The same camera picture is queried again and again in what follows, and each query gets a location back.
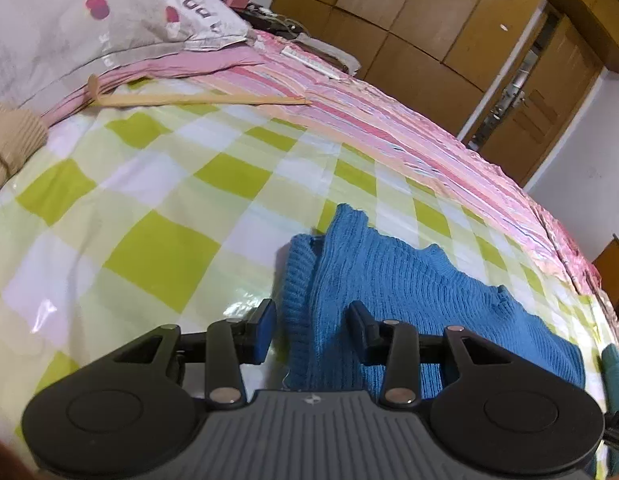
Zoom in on dark nightstand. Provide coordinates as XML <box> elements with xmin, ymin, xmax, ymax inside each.
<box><xmin>234</xmin><ymin>2</ymin><xmax>303</xmax><ymax>32</ymax></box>

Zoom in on grey dotted pillow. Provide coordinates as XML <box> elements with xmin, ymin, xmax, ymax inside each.
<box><xmin>0</xmin><ymin>0</ymin><xmax>263</xmax><ymax>106</ymax></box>

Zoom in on pink striped quilt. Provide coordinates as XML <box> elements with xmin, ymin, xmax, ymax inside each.
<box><xmin>200</xmin><ymin>30</ymin><xmax>605</xmax><ymax>291</ymax></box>

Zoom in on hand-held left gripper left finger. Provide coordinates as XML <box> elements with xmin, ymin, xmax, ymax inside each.
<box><xmin>112</xmin><ymin>299</ymin><xmax>278</xmax><ymax>406</ymax></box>

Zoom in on long wooden stick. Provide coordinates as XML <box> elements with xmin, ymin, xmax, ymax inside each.
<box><xmin>88</xmin><ymin>74</ymin><xmax>313</xmax><ymax>109</ymax></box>

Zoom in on brown wooden cabinet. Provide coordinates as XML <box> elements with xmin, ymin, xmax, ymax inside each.
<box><xmin>592</xmin><ymin>234</ymin><xmax>619</xmax><ymax>301</ymax></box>

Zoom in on wooden door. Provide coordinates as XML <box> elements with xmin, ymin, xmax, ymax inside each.
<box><xmin>482</xmin><ymin>15</ymin><xmax>604</xmax><ymax>187</ymax></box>

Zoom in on blue knit sweater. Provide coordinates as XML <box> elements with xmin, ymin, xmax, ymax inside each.
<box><xmin>280</xmin><ymin>203</ymin><xmax>587</xmax><ymax>396</ymax></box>

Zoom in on pink bed sheet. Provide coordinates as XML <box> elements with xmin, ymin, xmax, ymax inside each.
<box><xmin>34</xmin><ymin>42</ymin><xmax>266</xmax><ymax>128</ymax></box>

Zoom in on white flat packet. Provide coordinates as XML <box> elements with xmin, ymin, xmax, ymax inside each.
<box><xmin>282</xmin><ymin>45</ymin><xmax>340</xmax><ymax>80</ymax></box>

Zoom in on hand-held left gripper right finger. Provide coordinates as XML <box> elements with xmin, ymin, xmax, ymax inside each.
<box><xmin>348</xmin><ymin>301</ymin><xmax>511</xmax><ymax>408</ymax></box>

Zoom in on teal fleece cloth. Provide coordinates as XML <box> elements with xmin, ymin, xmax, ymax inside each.
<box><xmin>584</xmin><ymin>344</ymin><xmax>619</xmax><ymax>480</ymax></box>

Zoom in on green checked plastic sheet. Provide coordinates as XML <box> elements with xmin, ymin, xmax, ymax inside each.
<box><xmin>0</xmin><ymin>105</ymin><xmax>615</xmax><ymax>461</ymax></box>

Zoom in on beige striped cloth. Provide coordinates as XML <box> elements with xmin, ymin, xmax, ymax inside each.
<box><xmin>0</xmin><ymin>102</ymin><xmax>50</xmax><ymax>196</ymax></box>

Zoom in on wooden wardrobe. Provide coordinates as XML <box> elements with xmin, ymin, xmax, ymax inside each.
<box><xmin>270</xmin><ymin>0</ymin><xmax>619</xmax><ymax>136</ymax></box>

